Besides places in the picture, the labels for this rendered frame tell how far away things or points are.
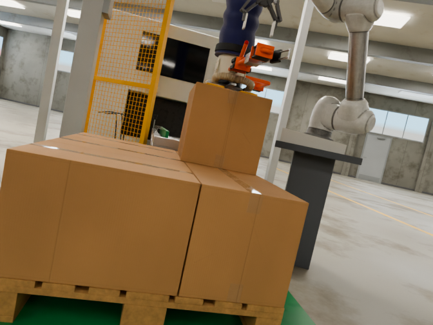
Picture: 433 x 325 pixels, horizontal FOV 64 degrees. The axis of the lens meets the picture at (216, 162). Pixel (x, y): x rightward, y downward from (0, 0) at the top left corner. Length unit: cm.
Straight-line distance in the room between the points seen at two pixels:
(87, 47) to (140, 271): 226
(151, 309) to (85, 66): 226
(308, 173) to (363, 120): 44
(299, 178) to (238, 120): 65
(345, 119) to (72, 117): 212
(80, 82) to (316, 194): 206
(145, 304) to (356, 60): 162
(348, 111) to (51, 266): 169
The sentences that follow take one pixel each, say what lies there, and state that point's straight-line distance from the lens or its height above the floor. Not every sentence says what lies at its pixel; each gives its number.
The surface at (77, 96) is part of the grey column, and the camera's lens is 311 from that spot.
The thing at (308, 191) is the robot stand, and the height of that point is 48.
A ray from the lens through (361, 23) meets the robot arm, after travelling 208.
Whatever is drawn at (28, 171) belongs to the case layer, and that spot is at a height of 49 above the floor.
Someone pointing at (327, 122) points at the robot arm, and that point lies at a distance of 225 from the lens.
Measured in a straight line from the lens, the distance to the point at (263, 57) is 147.
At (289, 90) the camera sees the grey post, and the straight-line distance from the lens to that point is 564.
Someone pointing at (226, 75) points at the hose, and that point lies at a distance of 187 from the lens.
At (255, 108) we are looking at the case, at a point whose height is 88.
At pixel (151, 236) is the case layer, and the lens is 118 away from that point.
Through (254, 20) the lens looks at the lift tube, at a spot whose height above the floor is 137.
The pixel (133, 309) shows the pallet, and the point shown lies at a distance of 129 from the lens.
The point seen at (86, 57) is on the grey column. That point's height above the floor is 110.
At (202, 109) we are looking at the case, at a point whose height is 82.
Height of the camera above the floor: 72
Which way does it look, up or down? 5 degrees down
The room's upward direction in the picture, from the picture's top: 12 degrees clockwise
